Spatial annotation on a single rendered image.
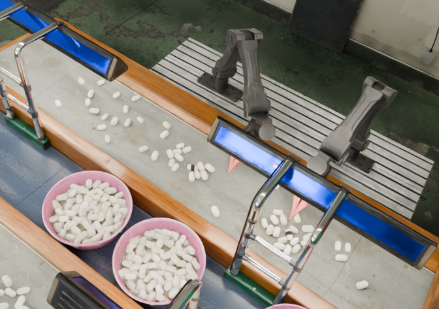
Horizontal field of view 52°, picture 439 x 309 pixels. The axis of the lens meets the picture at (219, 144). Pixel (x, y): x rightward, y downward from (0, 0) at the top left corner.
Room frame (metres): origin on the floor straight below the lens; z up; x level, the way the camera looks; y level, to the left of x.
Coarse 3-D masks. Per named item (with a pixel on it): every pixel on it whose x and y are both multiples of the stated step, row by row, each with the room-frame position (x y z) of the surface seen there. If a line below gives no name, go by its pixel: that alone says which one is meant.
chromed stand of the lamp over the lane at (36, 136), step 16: (0, 16) 1.08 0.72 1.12; (48, 32) 1.06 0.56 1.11; (16, 48) 0.96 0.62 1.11; (16, 64) 0.96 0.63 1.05; (0, 80) 1.02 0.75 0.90; (16, 80) 0.98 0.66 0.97; (32, 96) 0.96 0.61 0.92; (32, 112) 0.95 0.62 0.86; (16, 128) 1.00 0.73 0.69; (32, 128) 1.00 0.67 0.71; (48, 144) 0.96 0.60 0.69
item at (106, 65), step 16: (0, 0) 1.20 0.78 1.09; (16, 0) 1.18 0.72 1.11; (16, 16) 1.15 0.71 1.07; (32, 16) 1.14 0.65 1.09; (48, 16) 1.13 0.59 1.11; (32, 32) 1.11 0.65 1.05; (64, 32) 1.08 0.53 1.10; (64, 48) 1.05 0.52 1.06; (80, 48) 1.04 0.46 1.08; (96, 48) 1.03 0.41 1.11; (96, 64) 1.00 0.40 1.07; (112, 64) 0.99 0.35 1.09; (112, 80) 0.97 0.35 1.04
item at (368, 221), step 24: (216, 120) 0.83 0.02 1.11; (216, 144) 0.80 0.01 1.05; (240, 144) 0.79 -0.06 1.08; (264, 144) 0.78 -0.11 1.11; (264, 168) 0.74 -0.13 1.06; (312, 192) 0.68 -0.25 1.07; (336, 216) 0.64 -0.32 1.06; (360, 216) 0.63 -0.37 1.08; (384, 216) 0.62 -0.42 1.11; (384, 240) 0.59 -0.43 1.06; (408, 240) 0.58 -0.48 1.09; (432, 240) 0.58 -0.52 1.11; (408, 264) 0.55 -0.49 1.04
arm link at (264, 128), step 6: (246, 102) 1.09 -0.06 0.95; (246, 108) 1.07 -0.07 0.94; (270, 108) 1.10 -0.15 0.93; (246, 114) 1.06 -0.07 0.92; (252, 114) 1.08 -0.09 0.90; (258, 114) 1.08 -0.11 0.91; (264, 114) 1.08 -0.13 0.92; (258, 120) 1.03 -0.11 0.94; (264, 120) 1.01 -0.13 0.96; (270, 120) 1.02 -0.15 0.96; (258, 126) 1.01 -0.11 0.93; (264, 126) 1.00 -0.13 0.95; (270, 126) 1.00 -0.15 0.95; (258, 132) 0.98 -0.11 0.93; (264, 132) 0.99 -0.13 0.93; (270, 132) 0.99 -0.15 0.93; (264, 138) 0.97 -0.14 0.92; (270, 138) 0.98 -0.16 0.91
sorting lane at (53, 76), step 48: (48, 48) 1.40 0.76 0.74; (48, 96) 1.14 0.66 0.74; (96, 96) 1.19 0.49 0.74; (96, 144) 0.96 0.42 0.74; (144, 144) 1.00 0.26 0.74; (192, 144) 1.04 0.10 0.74; (192, 192) 0.84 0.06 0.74; (240, 192) 0.88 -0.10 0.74; (288, 192) 0.91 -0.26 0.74; (288, 240) 0.73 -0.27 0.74; (336, 240) 0.76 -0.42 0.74; (336, 288) 0.60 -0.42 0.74; (384, 288) 0.63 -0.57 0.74
